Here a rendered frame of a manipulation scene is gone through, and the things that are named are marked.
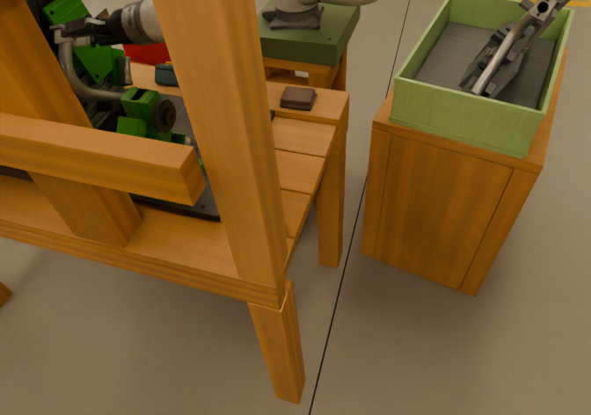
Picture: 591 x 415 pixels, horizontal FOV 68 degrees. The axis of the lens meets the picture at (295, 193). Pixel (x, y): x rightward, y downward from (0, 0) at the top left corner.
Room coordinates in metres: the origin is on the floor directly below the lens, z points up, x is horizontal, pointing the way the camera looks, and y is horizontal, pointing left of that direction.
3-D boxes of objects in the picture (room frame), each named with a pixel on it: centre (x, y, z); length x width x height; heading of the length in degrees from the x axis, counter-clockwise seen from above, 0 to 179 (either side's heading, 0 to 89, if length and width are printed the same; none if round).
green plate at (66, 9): (1.10, 0.54, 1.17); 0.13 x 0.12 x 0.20; 69
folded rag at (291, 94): (1.09, -0.04, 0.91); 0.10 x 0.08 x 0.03; 70
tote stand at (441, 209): (1.25, -0.67, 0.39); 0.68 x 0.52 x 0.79; 149
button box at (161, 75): (1.27, 0.34, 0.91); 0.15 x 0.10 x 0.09; 69
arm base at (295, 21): (1.56, -0.05, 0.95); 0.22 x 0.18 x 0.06; 78
